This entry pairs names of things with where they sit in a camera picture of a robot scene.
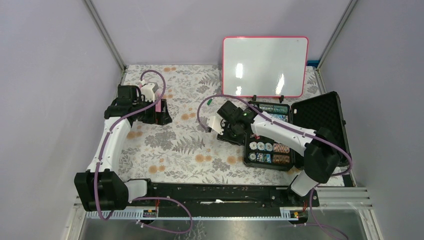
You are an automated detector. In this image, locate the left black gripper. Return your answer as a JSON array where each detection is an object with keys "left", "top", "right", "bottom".
[{"left": 132, "top": 96, "right": 171, "bottom": 125}]

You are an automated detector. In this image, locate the pink framed whiteboard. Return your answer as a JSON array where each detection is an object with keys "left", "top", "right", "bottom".
[{"left": 221, "top": 36, "right": 309, "bottom": 98}]

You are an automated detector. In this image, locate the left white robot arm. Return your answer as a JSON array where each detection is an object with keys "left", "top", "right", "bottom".
[{"left": 74, "top": 82, "right": 172, "bottom": 212}]

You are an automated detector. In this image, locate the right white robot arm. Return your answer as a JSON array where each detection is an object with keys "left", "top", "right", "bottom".
[{"left": 206, "top": 101, "right": 341, "bottom": 206}]

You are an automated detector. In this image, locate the pink eraser block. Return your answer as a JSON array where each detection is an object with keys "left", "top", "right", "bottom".
[{"left": 155, "top": 99, "right": 163, "bottom": 113}]

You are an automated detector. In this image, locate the floral table mat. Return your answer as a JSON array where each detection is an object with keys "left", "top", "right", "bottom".
[{"left": 112, "top": 64, "right": 347, "bottom": 187}]

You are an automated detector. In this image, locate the black poker chip case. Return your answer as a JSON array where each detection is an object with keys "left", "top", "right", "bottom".
[{"left": 250, "top": 91, "right": 353, "bottom": 176}]

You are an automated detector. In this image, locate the blue clip at corner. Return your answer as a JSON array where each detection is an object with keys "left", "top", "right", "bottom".
[{"left": 306, "top": 60, "right": 320, "bottom": 68}]

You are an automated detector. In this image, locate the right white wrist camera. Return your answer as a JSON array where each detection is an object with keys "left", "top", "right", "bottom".
[{"left": 206, "top": 115, "right": 224, "bottom": 135}]

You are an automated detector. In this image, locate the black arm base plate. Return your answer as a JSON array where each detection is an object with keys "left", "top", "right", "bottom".
[{"left": 130, "top": 181, "right": 320, "bottom": 218}]

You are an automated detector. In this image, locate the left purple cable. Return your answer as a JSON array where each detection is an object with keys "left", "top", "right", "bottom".
[{"left": 93, "top": 69, "right": 194, "bottom": 235}]

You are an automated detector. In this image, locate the purple cable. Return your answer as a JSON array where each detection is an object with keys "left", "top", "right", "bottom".
[
  {"left": 93, "top": 69, "right": 194, "bottom": 235},
  {"left": 196, "top": 94, "right": 354, "bottom": 240}
]

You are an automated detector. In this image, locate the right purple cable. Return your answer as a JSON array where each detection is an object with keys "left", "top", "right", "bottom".
[{"left": 196, "top": 94, "right": 354, "bottom": 240}]

